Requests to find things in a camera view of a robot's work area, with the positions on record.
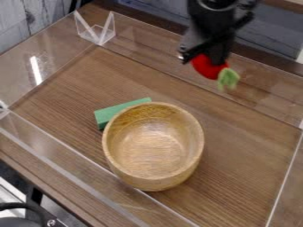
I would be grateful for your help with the green foam block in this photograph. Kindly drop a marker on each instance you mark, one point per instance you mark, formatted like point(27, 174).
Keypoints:
point(103, 115)

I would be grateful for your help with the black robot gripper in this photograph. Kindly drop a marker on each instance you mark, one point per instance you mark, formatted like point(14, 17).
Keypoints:
point(216, 19)

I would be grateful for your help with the clear acrylic tray walls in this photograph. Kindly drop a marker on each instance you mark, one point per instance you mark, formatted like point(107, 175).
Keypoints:
point(58, 78)

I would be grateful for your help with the black table leg bracket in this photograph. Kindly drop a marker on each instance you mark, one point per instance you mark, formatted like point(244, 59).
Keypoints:
point(38, 214)

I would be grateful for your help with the clear acrylic corner bracket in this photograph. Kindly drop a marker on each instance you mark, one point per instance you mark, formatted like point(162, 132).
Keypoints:
point(97, 34)

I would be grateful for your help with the red felt strawberry toy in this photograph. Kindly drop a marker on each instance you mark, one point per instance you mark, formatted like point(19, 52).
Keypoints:
point(221, 73)

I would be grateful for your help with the wooden bowl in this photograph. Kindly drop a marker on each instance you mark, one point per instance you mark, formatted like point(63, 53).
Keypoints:
point(154, 144)

